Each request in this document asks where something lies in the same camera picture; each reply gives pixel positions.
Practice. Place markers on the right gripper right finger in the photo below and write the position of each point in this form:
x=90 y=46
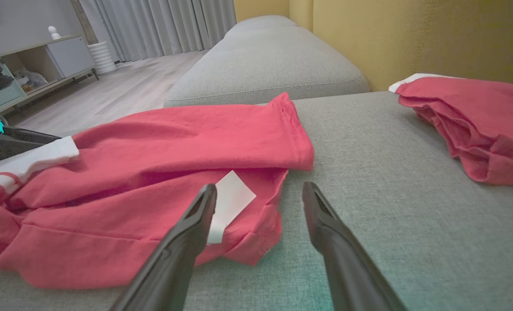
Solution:
x=351 y=280

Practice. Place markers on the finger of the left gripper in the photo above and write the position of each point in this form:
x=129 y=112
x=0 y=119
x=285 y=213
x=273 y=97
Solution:
x=20 y=142

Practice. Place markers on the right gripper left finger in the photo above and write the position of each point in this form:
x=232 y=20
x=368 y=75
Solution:
x=170 y=276

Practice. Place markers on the red shorts with white stripes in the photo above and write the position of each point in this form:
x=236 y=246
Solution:
x=131 y=172

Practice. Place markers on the grey plush toy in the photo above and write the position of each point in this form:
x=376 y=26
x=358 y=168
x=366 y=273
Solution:
x=30 y=80

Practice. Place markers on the large grey sofa seat cushion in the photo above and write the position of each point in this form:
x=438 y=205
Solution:
x=390 y=207

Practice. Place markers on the white and wood cabinet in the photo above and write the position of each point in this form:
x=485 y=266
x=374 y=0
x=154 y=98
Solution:
x=70 y=56

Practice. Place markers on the small white figurine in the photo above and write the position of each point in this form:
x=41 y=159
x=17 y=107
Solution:
x=54 y=33

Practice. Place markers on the white ribbed vase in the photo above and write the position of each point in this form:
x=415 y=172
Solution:
x=102 y=58

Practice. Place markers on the brown plant trunk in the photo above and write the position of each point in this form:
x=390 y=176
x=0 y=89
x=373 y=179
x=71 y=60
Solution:
x=83 y=21

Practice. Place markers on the grey pleated curtain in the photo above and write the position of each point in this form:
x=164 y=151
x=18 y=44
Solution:
x=165 y=26

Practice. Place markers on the folded red numbered jersey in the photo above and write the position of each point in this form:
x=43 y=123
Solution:
x=489 y=125

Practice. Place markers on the small grey sofa seat cushion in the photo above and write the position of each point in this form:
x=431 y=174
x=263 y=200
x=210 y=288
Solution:
x=265 y=65

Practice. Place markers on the yellow sofa backrest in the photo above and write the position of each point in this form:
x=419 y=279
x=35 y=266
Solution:
x=412 y=34

